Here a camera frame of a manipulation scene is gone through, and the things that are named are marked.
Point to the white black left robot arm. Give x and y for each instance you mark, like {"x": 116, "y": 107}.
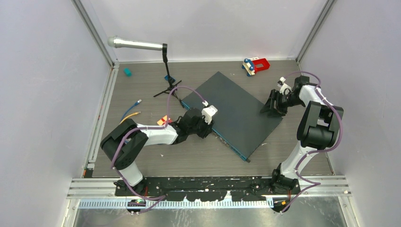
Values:
{"x": 125, "y": 142}

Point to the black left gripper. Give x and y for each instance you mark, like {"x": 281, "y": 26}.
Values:
{"x": 207, "y": 129}

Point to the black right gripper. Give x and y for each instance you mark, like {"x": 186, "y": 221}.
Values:
{"x": 275, "y": 95}

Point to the black microphone tripod stand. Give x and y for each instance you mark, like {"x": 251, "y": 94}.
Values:
{"x": 165, "y": 61}

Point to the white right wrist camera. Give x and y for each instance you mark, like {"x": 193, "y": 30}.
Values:
{"x": 284, "y": 88}

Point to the dark grey network switch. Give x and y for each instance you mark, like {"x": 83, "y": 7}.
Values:
{"x": 238, "y": 122}

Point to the red white cigarette box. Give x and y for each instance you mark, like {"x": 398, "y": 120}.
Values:
{"x": 164, "y": 120}

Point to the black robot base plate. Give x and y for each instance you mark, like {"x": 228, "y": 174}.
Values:
{"x": 216, "y": 188}

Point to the teal toy block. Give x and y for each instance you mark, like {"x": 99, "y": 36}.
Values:
{"x": 127, "y": 72}

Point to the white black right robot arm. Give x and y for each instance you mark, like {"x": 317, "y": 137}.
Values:
{"x": 318, "y": 130}

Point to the aluminium frame rail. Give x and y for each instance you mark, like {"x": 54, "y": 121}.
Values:
{"x": 100, "y": 188}

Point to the red blue toy truck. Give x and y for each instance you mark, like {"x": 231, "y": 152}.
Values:
{"x": 254, "y": 65}

